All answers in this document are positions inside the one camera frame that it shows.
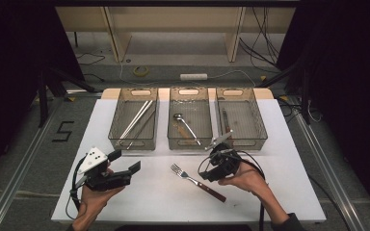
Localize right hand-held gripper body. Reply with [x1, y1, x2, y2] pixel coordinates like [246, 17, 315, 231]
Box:
[204, 129, 243, 181]

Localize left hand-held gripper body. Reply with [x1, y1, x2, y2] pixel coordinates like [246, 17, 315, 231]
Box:
[77, 147, 133, 192]

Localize white chopstick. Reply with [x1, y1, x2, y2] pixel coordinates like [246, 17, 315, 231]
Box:
[119, 100, 155, 146]
[128, 110, 158, 150]
[115, 99, 149, 145]

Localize silver chopsticks pair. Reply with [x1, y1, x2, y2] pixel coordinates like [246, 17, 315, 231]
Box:
[126, 109, 157, 150]

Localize translucent grey plastic bin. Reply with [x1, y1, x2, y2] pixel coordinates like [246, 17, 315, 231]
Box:
[167, 87, 214, 151]
[215, 87, 269, 152]
[107, 87, 160, 152]

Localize wooden handle table knife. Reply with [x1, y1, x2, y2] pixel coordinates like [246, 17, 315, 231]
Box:
[221, 108, 233, 136]

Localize metal spoon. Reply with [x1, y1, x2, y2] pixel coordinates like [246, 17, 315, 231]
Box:
[172, 113, 203, 147]

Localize person's right hand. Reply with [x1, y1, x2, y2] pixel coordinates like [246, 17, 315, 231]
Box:
[218, 159, 268, 196]

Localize person's left hand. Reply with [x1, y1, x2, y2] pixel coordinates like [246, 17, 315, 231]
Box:
[75, 185, 125, 222]

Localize black metal stand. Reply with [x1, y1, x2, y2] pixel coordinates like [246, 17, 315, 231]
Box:
[37, 68, 97, 128]
[256, 57, 312, 124]

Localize yellow tape roll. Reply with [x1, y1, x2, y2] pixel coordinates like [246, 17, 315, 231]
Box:
[132, 65, 149, 78]

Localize white power strip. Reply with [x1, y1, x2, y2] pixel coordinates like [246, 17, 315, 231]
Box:
[179, 73, 208, 82]

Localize black curtain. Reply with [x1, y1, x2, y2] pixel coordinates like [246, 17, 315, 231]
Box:
[0, 0, 85, 187]
[276, 0, 370, 222]

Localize beige wooden desk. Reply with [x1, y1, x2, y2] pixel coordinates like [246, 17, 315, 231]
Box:
[55, 6, 297, 64]

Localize left hand-held gripper black cable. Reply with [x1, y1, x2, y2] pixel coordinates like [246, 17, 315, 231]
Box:
[66, 155, 88, 220]

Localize hand-held gripper black cable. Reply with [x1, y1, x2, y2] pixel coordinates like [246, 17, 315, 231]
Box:
[66, 155, 88, 220]
[197, 148, 268, 231]

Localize right hand-held gripper black cable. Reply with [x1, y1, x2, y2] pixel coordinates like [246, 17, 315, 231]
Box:
[197, 148, 268, 231]

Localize metal floor rail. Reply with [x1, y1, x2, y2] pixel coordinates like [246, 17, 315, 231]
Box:
[0, 95, 66, 231]
[290, 105, 367, 231]

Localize white power cable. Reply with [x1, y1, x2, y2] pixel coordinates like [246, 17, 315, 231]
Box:
[119, 61, 257, 89]

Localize thin black floor cable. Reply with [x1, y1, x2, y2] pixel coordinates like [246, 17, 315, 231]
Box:
[76, 52, 106, 83]

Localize thick black floor cable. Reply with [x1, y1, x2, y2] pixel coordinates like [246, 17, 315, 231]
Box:
[307, 174, 353, 231]

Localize black hanging cables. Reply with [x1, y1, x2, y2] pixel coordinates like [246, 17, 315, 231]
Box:
[239, 7, 280, 70]

